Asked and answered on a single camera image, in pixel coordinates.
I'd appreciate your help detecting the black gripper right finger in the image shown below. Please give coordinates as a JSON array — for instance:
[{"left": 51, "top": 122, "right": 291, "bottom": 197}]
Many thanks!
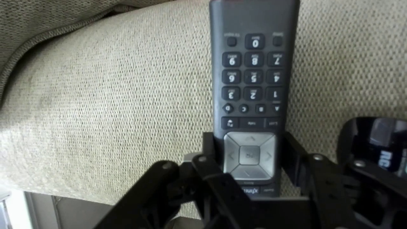
[{"left": 281, "top": 131, "right": 407, "bottom": 229}]

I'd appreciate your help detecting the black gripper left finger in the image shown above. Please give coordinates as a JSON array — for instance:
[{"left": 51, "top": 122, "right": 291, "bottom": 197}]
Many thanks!
[{"left": 94, "top": 131, "right": 252, "bottom": 229}]

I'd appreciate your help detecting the beige fabric sofa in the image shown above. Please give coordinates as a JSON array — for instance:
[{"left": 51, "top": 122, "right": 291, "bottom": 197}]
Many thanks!
[{"left": 0, "top": 0, "right": 407, "bottom": 221}]

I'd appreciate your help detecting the matte black remote silver pad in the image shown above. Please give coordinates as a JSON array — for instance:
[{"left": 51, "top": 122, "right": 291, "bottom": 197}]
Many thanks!
[{"left": 209, "top": 0, "right": 302, "bottom": 201}]

